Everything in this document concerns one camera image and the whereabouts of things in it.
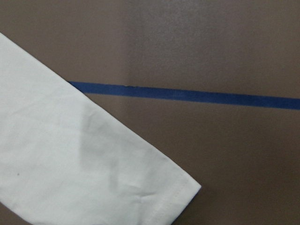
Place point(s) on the cream long-sleeve cat shirt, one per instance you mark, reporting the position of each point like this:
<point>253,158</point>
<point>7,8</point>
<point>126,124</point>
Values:
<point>64,160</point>

